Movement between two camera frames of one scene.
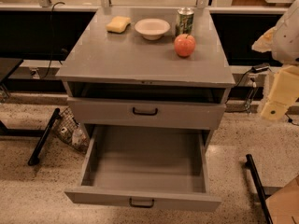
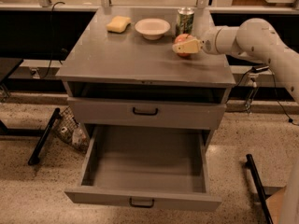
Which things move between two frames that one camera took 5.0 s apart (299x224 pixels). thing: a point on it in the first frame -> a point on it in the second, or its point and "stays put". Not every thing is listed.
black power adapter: x=261 y=67 stays put
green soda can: x=184 y=21 stays put
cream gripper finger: x=283 y=91 -> x=206 y=44
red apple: x=184 y=44 stays put
